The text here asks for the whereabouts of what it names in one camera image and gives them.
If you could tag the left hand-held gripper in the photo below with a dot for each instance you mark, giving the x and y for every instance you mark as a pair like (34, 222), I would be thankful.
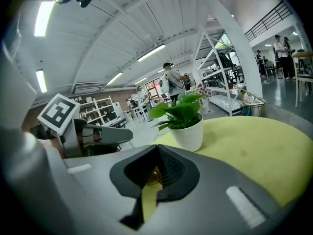
(58, 111)

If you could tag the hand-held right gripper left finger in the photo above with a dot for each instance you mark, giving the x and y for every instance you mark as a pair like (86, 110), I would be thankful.
(122, 180)

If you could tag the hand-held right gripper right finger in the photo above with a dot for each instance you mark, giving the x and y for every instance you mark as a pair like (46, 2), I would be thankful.
(181, 177)

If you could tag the person's left forearm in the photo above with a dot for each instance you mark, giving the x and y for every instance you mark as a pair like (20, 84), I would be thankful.
(52, 147)

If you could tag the white cabinet with red mark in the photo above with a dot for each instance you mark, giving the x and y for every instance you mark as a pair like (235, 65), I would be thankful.
(118, 110)

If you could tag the white display shelf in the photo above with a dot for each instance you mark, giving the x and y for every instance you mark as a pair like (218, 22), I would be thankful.
(97, 109)

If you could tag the green plant in white pot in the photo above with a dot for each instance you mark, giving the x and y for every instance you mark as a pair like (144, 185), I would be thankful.
(188, 133)

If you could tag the ceiling air conditioner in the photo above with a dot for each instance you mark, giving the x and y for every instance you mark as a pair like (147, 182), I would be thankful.
(86, 87)

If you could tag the long ceiling light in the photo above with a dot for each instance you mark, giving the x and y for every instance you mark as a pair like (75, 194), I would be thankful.
(151, 53)
(41, 81)
(114, 78)

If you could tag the white round backpack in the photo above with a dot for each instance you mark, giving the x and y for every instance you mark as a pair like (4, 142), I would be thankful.
(164, 86)

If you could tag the white metal rack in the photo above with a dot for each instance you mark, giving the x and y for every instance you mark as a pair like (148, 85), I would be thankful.
(226, 101)

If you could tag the red-white checkered chair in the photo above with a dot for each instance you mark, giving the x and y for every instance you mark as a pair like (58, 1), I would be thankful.
(204, 92)

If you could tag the white pillar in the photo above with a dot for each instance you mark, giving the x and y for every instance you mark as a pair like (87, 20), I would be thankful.
(249, 70)

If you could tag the rectangular ceiling light panel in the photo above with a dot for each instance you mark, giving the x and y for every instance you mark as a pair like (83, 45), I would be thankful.
(44, 18)

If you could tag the wooden table with white legs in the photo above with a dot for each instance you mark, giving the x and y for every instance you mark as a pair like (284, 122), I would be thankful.
(304, 54)

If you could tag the black balcony railing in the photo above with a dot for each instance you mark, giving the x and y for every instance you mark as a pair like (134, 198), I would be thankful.
(269, 17)

